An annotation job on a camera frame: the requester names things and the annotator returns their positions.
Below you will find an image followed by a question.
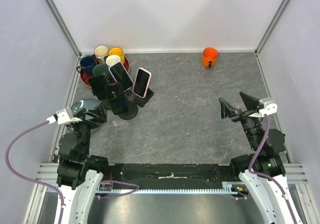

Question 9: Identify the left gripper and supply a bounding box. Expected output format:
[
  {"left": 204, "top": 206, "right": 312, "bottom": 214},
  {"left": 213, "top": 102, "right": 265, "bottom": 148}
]
[{"left": 69, "top": 101, "right": 107, "bottom": 157}]

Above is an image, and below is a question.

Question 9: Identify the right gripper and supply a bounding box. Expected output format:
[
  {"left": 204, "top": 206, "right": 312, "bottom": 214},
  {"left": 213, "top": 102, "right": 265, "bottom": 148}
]
[{"left": 218, "top": 91, "right": 263, "bottom": 149}]

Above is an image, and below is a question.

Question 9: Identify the black round-base phone stand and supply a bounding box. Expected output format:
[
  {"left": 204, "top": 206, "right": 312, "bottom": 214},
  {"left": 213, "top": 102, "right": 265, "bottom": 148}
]
[{"left": 109, "top": 94, "right": 139, "bottom": 120}]

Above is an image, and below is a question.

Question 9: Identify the black phone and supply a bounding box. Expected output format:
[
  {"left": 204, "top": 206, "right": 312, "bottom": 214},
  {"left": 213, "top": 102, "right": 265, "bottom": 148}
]
[
  {"left": 88, "top": 75, "right": 109, "bottom": 101},
  {"left": 105, "top": 83, "right": 124, "bottom": 100}
]

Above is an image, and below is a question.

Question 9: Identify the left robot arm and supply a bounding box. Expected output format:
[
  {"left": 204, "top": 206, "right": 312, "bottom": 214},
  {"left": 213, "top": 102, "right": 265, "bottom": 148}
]
[{"left": 54, "top": 99, "right": 110, "bottom": 223}]

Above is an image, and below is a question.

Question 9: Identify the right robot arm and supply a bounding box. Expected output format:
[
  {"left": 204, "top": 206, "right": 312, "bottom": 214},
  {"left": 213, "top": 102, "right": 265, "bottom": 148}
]
[{"left": 218, "top": 92, "right": 302, "bottom": 223}]

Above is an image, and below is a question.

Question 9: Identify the black round-base left stand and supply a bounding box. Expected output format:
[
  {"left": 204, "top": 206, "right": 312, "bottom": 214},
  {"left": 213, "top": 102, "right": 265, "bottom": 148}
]
[{"left": 91, "top": 76, "right": 116, "bottom": 110}]

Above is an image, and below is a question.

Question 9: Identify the wooden round-base phone stand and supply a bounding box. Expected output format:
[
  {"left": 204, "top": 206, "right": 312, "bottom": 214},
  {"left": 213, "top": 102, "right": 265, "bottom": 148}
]
[{"left": 125, "top": 90, "right": 136, "bottom": 101}]

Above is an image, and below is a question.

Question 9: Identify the phone in purple case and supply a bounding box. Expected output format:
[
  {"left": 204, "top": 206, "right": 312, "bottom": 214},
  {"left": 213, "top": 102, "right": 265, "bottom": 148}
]
[{"left": 108, "top": 62, "right": 134, "bottom": 91}]

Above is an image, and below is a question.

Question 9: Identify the black flat-base phone stand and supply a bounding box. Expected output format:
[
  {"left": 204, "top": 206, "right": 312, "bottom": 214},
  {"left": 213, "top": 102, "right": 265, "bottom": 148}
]
[{"left": 133, "top": 88, "right": 154, "bottom": 108}]

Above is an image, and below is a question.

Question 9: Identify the phone in pink case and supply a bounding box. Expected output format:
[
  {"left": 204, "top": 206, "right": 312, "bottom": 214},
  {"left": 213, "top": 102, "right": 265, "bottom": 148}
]
[{"left": 133, "top": 68, "right": 152, "bottom": 98}]

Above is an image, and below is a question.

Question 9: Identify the blue ceramic plate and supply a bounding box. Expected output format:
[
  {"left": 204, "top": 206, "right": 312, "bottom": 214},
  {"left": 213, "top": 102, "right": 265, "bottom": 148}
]
[{"left": 67, "top": 99, "right": 103, "bottom": 135}]

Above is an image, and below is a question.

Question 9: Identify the red round tray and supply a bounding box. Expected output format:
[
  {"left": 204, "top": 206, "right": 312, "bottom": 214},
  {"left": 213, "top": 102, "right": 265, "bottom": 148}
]
[{"left": 76, "top": 57, "right": 130, "bottom": 88}]

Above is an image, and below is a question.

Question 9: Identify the dark green mug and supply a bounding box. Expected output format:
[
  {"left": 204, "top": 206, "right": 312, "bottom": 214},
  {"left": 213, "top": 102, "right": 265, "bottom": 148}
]
[{"left": 92, "top": 64, "right": 109, "bottom": 76}]

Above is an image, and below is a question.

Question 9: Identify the blue mug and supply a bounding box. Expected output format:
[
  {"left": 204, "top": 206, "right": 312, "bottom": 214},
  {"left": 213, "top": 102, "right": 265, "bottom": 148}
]
[{"left": 76, "top": 56, "right": 97, "bottom": 75}]

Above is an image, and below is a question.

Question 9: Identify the white mug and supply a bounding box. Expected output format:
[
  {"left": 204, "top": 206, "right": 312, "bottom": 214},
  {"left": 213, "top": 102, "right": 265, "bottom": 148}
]
[{"left": 105, "top": 55, "right": 121, "bottom": 67}]

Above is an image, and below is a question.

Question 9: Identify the orange mug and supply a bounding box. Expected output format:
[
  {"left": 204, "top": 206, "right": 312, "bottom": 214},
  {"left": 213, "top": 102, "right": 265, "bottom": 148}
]
[{"left": 201, "top": 47, "right": 219, "bottom": 68}]

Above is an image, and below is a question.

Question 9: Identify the cream mug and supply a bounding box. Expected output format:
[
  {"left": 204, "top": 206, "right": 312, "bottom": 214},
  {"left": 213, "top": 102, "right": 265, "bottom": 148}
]
[{"left": 94, "top": 45, "right": 109, "bottom": 63}]

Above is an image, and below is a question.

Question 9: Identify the yellow mug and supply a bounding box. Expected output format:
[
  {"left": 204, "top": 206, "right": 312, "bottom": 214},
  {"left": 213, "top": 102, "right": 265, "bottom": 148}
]
[{"left": 108, "top": 47, "right": 125, "bottom": 64}]

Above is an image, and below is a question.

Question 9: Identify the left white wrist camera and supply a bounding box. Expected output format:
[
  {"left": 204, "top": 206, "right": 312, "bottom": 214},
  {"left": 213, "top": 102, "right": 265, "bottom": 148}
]
[{"left": 46, "top": 107, "right": 82, "bottom": 125}]

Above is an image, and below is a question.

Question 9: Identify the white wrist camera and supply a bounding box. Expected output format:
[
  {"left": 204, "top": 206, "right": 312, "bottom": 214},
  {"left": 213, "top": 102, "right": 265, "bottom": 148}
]
[
  {"left": 46, "top": 107, "right": 82, "bottom": 125},
  {"left": 250, "top": 97, "right": 278, "bottom": 118}
]

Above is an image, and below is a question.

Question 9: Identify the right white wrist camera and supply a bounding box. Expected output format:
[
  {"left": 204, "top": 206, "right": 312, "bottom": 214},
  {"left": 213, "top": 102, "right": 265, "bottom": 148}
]
[{"left": 250, "top": 97, "right": 278, "bottom": 118}]

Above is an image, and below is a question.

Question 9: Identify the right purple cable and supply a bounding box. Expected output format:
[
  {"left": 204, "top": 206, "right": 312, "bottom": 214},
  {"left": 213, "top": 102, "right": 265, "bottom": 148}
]
[{"left": 248, "top": 114, "right": 300, "bottom": 224}]

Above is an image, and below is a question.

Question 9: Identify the purple cable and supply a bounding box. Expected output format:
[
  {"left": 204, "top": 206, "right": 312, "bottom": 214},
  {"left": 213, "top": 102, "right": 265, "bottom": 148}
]
[
  {"left": 4, "top": 121, "right": 66, "bottom": 224},
  {"left": 248, "top": 114, "right": 300, "bottom": 224}
]

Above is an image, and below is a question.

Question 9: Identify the grey slotted cable duct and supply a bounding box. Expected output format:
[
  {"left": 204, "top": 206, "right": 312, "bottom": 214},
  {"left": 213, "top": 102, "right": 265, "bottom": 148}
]
[{"left": 46, "top": 182, "right": 248, "bottom": 194}]

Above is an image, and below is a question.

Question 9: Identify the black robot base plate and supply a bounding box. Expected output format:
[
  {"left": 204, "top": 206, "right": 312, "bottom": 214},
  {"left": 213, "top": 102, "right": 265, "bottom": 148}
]
[{"left": 81, "top": 162, "right": 261, "bottom": 190}]

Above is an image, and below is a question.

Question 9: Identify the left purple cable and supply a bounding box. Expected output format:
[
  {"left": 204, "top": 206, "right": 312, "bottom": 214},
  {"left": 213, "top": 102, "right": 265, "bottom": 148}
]
[{"left": 4, "top": 121, "right": 66, "bottom": 224}]

